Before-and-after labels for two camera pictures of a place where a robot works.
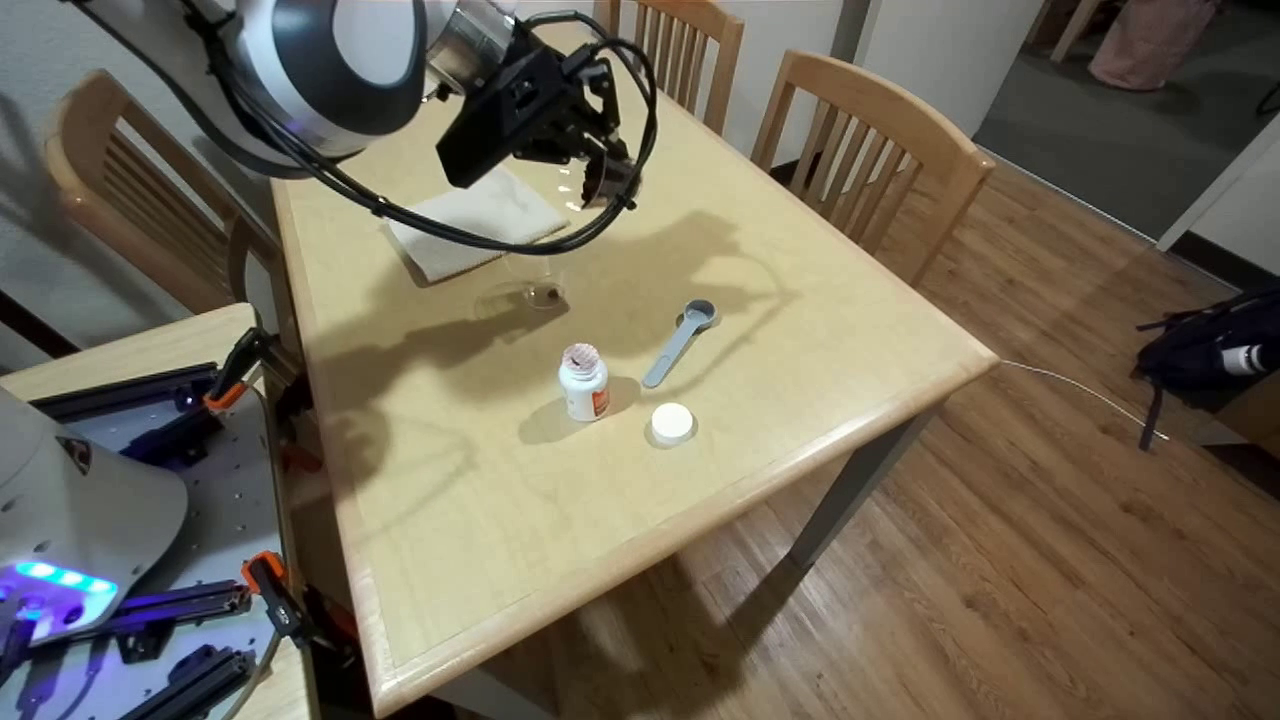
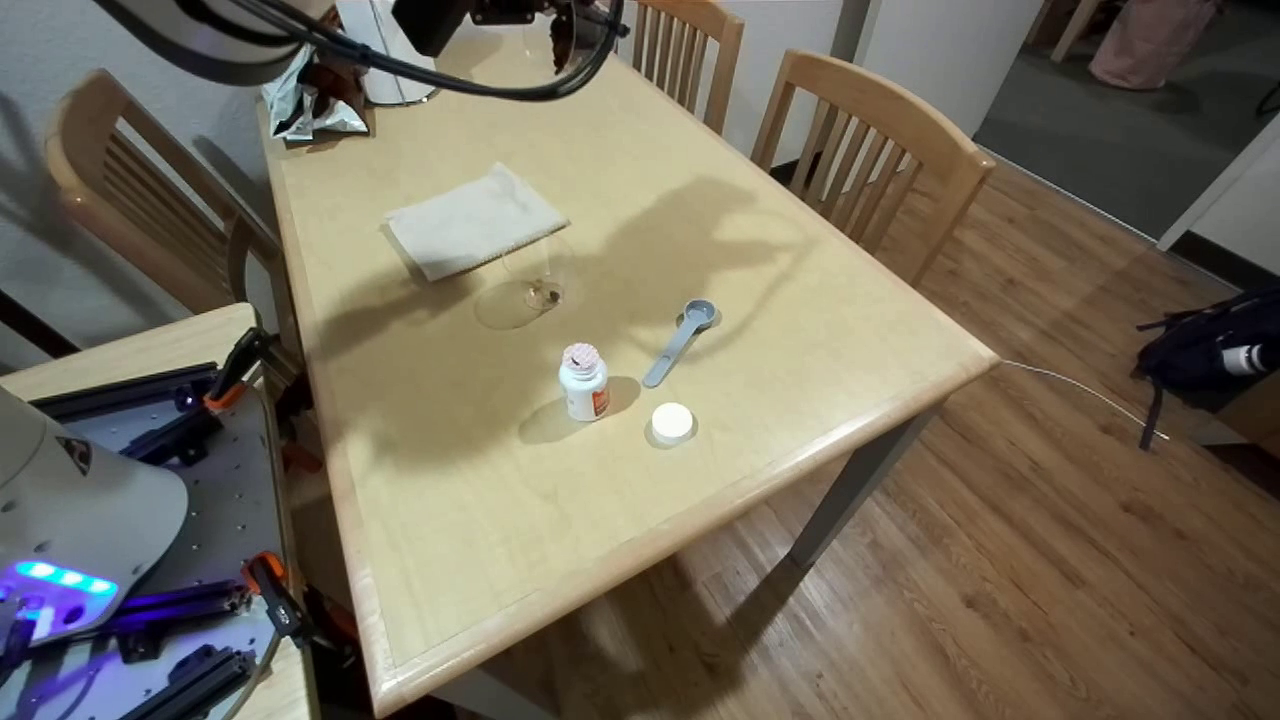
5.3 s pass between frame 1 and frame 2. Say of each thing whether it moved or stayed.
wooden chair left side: stayed
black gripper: moved
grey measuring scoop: stayed
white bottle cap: stayed
